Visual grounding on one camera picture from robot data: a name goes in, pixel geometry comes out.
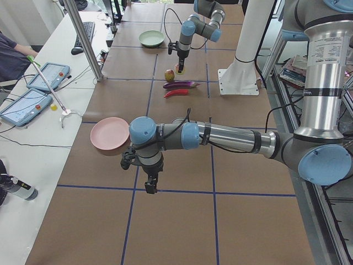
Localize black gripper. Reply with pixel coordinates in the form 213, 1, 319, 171
177, 47, 189, 73
142, 157, 164, 194

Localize pink green peach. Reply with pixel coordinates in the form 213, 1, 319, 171
174, 63, 186, 75

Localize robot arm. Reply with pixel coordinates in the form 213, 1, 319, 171
121, 1, 352, 194
168, 1, 226, 73

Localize purple eggplant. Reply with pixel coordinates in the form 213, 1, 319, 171
163, 81, 200, 89

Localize red chili pepper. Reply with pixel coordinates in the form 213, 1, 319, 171
164, 89, 189, 98

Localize green plate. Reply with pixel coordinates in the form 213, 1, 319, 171
138, 30, 165, 47

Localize pink plate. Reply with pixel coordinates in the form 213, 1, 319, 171
90, 117, 129, 151

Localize black keyboard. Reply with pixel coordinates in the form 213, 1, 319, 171
74, 22, 95, 47

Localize black computer mouse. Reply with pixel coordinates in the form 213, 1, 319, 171
71, 47, 83, 55

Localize stack of books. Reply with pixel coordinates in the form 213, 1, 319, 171
279, 55, 307, 87

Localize small yellow cup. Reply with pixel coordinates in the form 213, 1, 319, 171
50, 104, 58, 111

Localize far teach pendant tablet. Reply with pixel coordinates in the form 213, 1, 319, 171
26, 62, 71, 92

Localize teach pendant tablet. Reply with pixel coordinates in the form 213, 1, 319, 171
1, 88, 53, 127
26, 62, 71, 92

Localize grey water bottle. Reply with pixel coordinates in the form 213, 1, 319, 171
3, 177, 38, 200

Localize near teach pendant tablet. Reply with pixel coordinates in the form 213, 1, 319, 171
1, 88, 53, 127

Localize metal rod with green tip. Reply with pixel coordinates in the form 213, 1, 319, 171
27, 55, 71, 116

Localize seated person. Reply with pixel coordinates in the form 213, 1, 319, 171
1, 33, 38, 82

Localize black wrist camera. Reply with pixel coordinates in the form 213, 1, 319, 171
168, 41, 178, 55
120, 149, 138, 170

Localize aluminium frame post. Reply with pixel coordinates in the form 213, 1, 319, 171
63, 0, 103, 82

